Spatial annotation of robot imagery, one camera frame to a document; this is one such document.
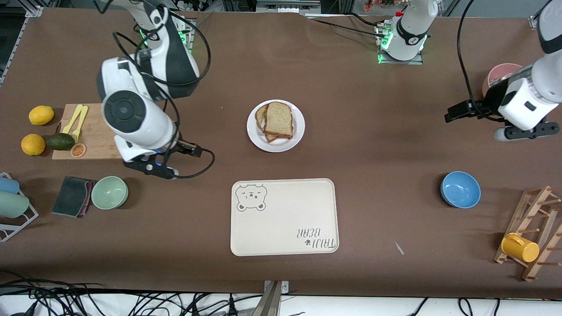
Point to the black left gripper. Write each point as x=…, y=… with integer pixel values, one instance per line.
x=486, y=106

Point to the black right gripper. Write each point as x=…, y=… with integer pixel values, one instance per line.
x=186, y=148

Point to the white round plate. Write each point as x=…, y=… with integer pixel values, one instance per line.
x=281, y=147

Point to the plain toast bread slice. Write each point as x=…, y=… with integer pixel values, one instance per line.
x=279, y=120

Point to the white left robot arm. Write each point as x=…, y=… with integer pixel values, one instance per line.
x=412, y=35

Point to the pink ribbed bowl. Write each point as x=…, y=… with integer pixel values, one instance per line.
x=500, y=69

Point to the blue bowl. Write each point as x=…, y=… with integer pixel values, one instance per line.
x=461, y=189

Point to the pale green bowl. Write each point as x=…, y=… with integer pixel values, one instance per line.
x=109, y=192

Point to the wooden cutting board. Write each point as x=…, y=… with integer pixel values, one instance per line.
x=88, y=140

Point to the cream bear print tray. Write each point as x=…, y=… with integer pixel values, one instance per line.
x=285, y=219

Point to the orange fruit slice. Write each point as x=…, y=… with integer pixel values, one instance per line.
x=78, y=150

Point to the grey pink folded cloth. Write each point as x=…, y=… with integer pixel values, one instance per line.
x=70, y=195

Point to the green avocado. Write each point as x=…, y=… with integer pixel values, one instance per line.
x=60, y=141

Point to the yellow mug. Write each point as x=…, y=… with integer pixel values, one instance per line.
x=522, y=249

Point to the small white paper scrap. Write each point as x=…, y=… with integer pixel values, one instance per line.
x=399, y=248

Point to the yellow lemon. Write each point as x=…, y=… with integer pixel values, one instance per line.
x=41, y=115

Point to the orange-yellow citrus fruit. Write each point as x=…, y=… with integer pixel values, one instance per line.
x=33, y=144

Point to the silver metal box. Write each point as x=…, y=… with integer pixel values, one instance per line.
x=287, y=5

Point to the wooden mug rack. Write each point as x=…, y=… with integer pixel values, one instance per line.
x=529, y=273

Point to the white cup rack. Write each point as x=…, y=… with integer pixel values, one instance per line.
x=26, y=222

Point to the light blue cup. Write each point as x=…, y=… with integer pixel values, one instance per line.
x=9, y=185

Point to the pale green cup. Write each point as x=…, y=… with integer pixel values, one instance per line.
x=13, y=204

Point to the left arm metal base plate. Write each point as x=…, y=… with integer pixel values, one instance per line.
x=401, y=62

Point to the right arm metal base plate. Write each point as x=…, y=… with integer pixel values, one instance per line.
x=192, y=30

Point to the aluminium frame post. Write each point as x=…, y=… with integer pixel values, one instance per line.
x=272, y=303

